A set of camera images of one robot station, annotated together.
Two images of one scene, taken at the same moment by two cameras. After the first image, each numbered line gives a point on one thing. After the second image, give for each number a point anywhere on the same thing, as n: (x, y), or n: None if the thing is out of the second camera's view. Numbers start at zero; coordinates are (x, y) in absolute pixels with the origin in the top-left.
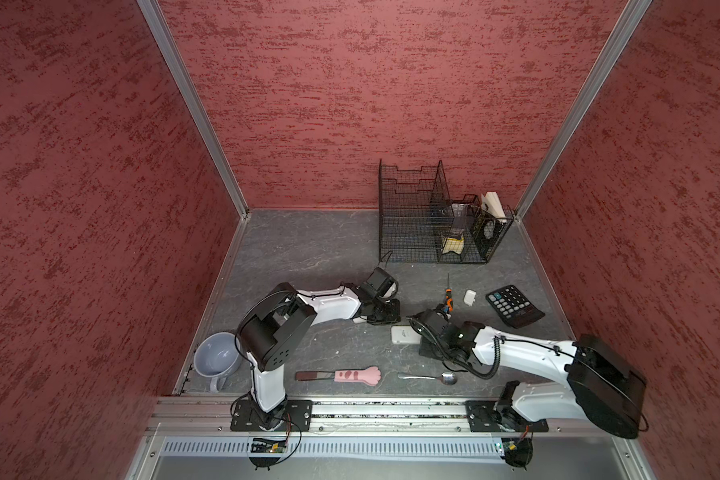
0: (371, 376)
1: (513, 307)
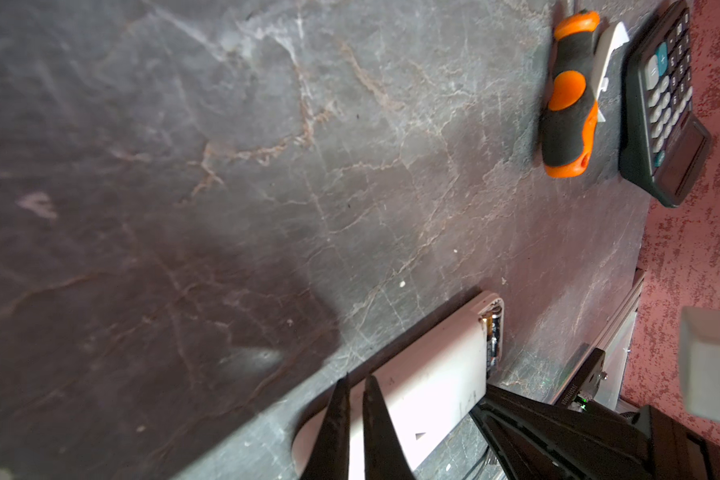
0: None
1: (665, 148)
